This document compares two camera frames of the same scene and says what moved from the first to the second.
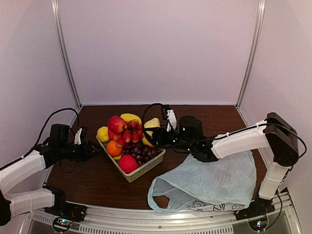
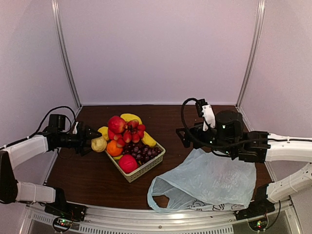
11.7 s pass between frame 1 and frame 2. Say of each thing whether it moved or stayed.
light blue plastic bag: stayed
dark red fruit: stayed
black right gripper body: moved
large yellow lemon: stayed
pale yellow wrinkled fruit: moved
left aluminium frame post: stayed
